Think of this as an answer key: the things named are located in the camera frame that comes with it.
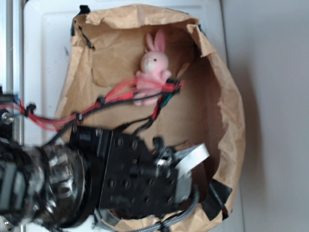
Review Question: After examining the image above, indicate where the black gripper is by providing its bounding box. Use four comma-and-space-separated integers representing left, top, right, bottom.
69, 126, 192, 218

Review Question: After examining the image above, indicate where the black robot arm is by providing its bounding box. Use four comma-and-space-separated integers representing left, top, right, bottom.
0, 126, 199, 229

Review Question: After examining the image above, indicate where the pink plush bunny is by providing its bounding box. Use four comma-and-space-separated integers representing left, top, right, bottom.
134, 29, 171, 106

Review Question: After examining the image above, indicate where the brown paper bag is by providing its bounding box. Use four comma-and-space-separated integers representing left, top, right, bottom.
56, 4, 245, 232

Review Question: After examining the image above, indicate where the grey braided cable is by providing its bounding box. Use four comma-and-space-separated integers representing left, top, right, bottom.
125, 186, 201, 232

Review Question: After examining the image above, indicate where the white flat ribbon cable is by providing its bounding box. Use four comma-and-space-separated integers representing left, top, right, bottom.
174, 143, 210, 179

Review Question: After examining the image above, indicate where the red and black cable bundle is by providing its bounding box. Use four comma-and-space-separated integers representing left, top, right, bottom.
0, 77, 186, 145

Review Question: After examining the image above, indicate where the black metal bracket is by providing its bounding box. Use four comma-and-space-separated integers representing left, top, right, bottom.
0, 86, 15, 141

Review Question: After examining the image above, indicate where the aluminium frame rail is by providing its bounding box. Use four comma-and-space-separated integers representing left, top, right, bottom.
0, 0, 25, 145

